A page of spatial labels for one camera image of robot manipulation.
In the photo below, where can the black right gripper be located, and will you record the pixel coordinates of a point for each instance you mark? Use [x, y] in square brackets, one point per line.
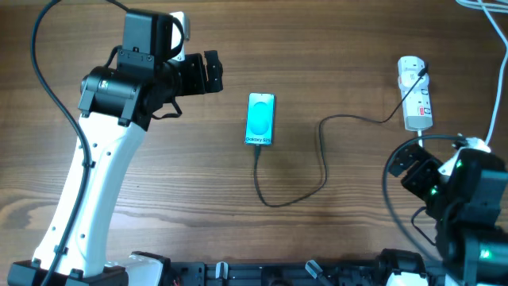
[427, 164]

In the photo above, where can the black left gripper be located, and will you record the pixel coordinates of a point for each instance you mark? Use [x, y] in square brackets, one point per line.
[198, 84]

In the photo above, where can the light blue smartphone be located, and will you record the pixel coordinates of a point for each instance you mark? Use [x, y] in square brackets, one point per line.
[260, 119]

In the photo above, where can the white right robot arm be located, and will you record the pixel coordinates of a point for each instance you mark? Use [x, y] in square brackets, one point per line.
[463, 195]

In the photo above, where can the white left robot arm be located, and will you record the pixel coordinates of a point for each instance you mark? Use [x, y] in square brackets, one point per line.
[119, 99]

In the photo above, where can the white power strip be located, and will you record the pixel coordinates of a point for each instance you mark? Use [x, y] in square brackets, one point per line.
[413, 82]

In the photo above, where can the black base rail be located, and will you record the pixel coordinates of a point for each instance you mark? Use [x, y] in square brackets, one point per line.
[343, 273]

